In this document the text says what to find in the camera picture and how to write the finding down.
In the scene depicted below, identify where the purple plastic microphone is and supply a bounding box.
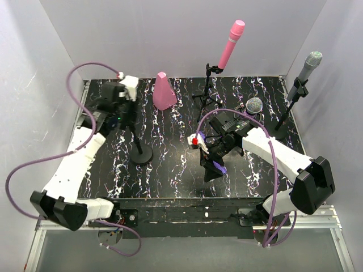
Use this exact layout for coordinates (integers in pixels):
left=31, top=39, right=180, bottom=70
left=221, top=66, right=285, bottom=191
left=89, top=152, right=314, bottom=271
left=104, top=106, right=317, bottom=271
left=199, top=149, right=226, bottom=175

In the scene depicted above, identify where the black clip mic stand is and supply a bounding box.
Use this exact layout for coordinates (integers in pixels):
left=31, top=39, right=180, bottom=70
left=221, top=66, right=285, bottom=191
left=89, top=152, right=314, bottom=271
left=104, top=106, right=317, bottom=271
left=127, top=113, right=153, bottom=166

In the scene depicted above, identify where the purple glitter microphone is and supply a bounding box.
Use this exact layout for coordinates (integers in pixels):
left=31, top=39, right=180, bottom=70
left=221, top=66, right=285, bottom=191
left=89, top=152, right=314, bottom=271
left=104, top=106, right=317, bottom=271
left=246, top=97, right=263, bottom=115

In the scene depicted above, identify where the black folding tripod stand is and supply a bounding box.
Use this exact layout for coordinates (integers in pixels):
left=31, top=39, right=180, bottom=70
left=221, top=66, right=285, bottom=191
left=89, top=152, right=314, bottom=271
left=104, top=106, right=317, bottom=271
left=192, top=63, right=223, bottom=122

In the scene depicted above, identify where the black round-base mic stand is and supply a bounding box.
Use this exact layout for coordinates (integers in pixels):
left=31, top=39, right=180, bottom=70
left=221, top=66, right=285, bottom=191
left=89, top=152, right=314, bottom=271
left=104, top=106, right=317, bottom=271
left=272, top=77, right=309, bottom=140

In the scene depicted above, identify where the pink microphone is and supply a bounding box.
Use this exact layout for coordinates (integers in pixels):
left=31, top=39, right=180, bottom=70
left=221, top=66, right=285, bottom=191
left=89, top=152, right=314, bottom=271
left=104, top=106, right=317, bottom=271
left=217, top=20, right=245, bottom=71

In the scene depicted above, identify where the silver microphone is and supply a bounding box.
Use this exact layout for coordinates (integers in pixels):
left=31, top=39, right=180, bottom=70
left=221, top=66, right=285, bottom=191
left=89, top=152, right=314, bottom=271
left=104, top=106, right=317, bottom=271
left=286, top=51, right=323, bottom=101

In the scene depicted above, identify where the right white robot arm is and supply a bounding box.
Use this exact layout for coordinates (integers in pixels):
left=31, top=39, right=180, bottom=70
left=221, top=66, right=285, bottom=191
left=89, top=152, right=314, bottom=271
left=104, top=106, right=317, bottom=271
left=188, top=111, right=335, bottom=220

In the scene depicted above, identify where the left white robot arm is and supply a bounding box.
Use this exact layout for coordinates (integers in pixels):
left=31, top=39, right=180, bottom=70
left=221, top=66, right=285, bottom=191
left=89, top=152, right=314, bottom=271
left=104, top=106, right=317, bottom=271
left=30, top=75, right=139, bottom=231

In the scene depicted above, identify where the pink metronome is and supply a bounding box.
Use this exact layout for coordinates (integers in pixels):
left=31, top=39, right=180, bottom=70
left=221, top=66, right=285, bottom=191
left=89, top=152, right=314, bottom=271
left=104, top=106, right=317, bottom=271
left=153, top=71, right=177, bottom=111

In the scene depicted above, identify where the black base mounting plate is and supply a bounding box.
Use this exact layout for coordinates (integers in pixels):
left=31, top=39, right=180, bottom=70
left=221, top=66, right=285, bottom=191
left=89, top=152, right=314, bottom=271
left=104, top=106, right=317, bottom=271
left=87, top=197, right=293, bottom=240

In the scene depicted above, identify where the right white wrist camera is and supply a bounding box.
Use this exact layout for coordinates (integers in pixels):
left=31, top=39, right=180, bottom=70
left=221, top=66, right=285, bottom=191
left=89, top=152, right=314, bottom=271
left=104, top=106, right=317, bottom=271
left=187, top=132, right=209, bottom=154

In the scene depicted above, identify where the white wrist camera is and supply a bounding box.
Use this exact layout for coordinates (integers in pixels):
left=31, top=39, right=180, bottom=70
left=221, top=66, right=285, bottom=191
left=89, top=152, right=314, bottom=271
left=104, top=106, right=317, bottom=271
left=187, top=132, right=209, bottom=154
left=117, top=72, right=139, bottom=102

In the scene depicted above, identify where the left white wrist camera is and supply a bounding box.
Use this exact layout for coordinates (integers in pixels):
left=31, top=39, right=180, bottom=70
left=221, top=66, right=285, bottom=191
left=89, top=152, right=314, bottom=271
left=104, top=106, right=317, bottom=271
left=117, top=72, right=139, bottom=102

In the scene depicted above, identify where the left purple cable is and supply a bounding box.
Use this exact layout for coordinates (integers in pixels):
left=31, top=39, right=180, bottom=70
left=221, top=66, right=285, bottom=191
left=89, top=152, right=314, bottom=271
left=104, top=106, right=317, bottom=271
left=5, top=62, right=142, bottom=257

